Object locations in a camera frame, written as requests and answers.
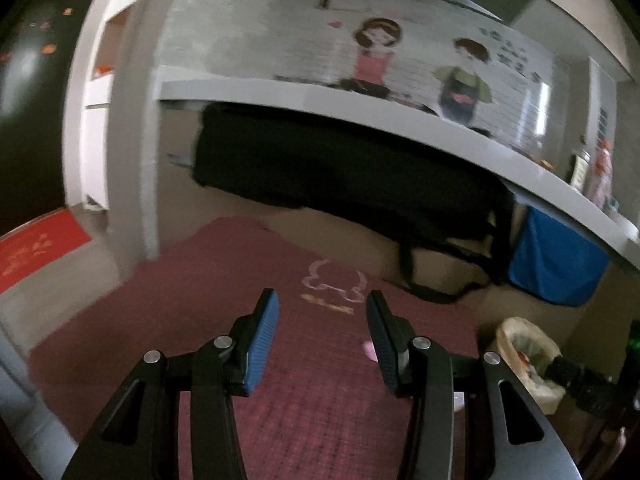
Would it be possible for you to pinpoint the dark red rug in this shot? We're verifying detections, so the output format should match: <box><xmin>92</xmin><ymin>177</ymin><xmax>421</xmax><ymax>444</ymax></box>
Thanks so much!
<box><xmin>27</xmin><ymin>216</ymin><xmax>501</xmax><ymax>480</ymax></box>

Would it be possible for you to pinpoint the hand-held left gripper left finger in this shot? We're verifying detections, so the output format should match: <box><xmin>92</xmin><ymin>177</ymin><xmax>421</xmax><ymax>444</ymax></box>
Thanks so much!
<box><xmin>60</xmin><ymin>287</ymin><xmax>281</xmax><ymax>480</ymax></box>

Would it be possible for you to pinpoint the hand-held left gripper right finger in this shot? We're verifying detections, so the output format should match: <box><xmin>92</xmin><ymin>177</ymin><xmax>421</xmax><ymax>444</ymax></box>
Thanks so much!
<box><xmin>365</xmin><ymin>290</ymin><xmax>583</xmax><ymax>480</ymax></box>

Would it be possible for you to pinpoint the blue cloth bag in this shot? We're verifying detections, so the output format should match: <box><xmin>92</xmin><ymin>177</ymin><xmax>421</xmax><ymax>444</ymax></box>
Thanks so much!
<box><xmin>507</xmin><ymin>205</ymin><xmax>611</xmax><ymax>307</ymax></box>

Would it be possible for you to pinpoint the black bag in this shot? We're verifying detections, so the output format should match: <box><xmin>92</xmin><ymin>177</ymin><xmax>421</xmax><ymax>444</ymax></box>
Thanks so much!
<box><xmin>192</xmin><ymin>102</ymin><xmax>517</xmax><ymax>306</ymax></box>

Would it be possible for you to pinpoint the white desk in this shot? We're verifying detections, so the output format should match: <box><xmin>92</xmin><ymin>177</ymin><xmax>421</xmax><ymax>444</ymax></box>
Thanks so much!
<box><xmin>159</xmin><ymin>79</ymin><xmax>640</xmax><ymax>273</ymax></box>

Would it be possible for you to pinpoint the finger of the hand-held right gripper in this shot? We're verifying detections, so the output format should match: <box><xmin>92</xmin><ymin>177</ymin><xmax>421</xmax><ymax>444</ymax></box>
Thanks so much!
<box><xmin>544</xmin><ymin>356</ymin><xmax>583</xmax><ymax>387</ymax></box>

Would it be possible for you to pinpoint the red doormat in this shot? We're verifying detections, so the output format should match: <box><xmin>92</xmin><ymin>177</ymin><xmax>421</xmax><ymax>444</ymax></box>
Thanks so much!
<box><xmin>0</xmin><ymin>209</ymin><xmax>93</xmax><ymax>295</ymax></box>

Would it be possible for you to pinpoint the cartoon wall sticker pink figure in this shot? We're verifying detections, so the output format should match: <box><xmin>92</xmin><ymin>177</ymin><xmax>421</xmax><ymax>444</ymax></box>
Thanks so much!
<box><xmin>340</xmin><ymin>17</ymin><xmax>404</xmax><ymax>99</ymax></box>

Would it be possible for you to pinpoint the cartoon wall sticker green figure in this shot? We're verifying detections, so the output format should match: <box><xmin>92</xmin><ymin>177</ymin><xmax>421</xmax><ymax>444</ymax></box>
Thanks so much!
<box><xmin>432</xmin><ymin>37</ymin><xmax>494</xmax><ymax>124</ymax></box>

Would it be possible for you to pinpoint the cream trash bin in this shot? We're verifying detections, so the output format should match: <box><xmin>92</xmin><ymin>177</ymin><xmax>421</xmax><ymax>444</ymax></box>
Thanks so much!
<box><xmin>497</xmin><ymin>316</ymin><xmax>567</xmax><ymax>415</ymax></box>

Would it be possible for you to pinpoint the pink bottle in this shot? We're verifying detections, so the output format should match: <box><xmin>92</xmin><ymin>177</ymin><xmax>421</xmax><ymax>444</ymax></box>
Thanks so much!
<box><xmin>590</xmin><ymin>140</ymin><xmax>614</xmax><ymax>207</ymax></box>

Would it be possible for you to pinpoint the black door with stickers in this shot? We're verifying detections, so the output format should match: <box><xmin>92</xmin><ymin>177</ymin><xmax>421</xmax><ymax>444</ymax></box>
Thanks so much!
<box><xmin>0</xmin><ymin>0</ymin><xmax>108</xmax><ymax>233</ymax></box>

